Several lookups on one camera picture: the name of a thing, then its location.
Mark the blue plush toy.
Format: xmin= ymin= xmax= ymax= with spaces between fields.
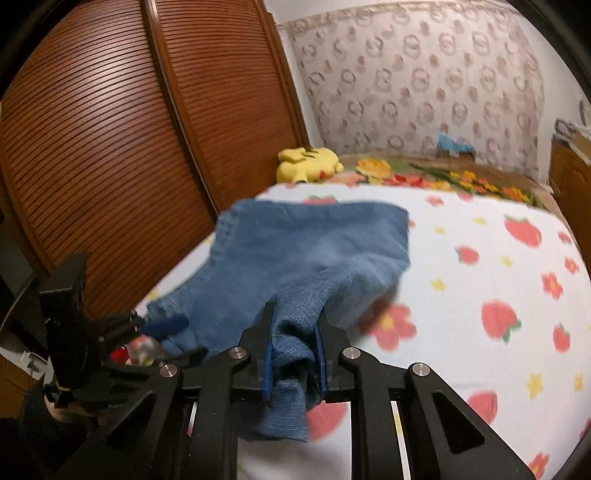
xmin=436 ymin=131 xmax=476 ymax=158

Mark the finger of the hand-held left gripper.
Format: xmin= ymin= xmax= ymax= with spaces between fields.
xmin=99 ymin=313 xmax=190 ymax=343

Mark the brown wooden wardrobe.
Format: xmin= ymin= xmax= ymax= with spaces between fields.
xmin=0 ymin=0 xmax=310 ymax=324

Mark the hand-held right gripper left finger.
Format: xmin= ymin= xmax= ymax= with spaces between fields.
xmin=65 ymin=300 xmax=277 ymax=480

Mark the person's left forearm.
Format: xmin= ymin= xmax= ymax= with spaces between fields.
xmin=0 ymin=394 xmax=109 ymax=480

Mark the white strawberry print blanket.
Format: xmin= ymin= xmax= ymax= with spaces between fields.
xmin=134 ymin=182 xmax=591 ymax=480

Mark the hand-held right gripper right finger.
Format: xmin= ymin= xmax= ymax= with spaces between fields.
xmin=315 ymin=310 xmax=536 ymax=480

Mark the brown wooden cabinet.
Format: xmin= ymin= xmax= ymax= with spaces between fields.
xmin=549 ymin=138 xmax=591 ymax=215

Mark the yellow plush toy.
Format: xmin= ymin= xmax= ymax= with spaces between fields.
xmin=276 ymin=147 xmax=345 ymax=184

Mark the floral plush blanket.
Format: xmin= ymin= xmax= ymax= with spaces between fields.
xmin=339 ymin=154 xmax=561 ymax=217

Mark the blue towel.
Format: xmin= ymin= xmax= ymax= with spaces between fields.
xmin=148 ymin=199 xmax=411 ymax=443

